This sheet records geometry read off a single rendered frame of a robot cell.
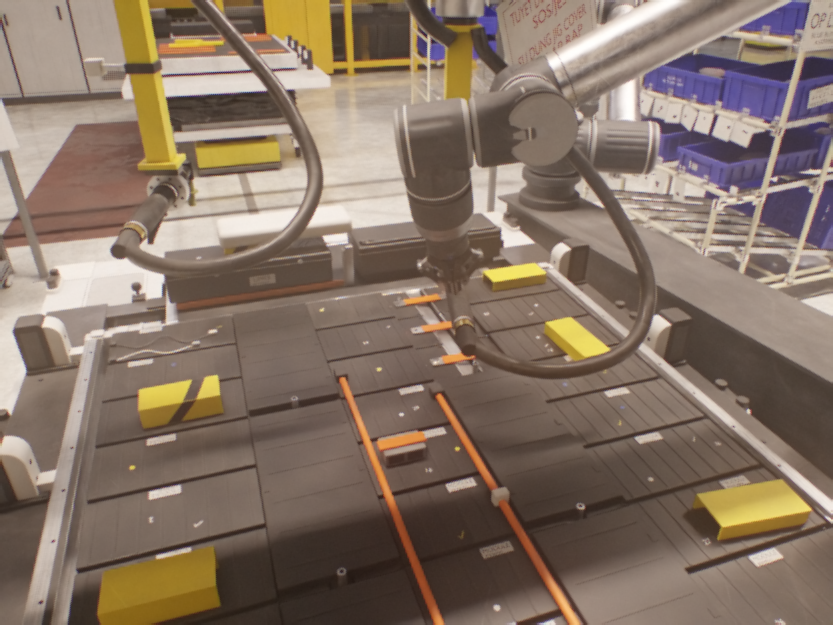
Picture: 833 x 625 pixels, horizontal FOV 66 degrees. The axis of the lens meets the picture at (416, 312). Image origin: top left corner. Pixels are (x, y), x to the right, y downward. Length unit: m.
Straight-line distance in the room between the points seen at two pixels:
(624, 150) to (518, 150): 1.63
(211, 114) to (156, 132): 4.51
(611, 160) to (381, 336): 1.37
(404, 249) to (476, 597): 1.05
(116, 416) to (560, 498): 0.86
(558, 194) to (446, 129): 1.69
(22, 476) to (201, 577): 0.55
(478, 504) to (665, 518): 0.30
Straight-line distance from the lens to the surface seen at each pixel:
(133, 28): 1.45
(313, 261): 1.73
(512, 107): 0.96
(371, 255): 1.76
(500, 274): 1.76
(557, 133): 0.97
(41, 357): 1.85
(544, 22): 1.57
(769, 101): 3.73
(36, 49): 10.27
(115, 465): 1.29
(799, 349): 1.93
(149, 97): 1.47
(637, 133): 2.59
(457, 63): 1.33
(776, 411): 1.99
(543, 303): 1.69
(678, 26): 1.16
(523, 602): 1.00
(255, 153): 6.21
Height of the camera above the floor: 1.81
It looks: 30 degrees down
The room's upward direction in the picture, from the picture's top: straight up
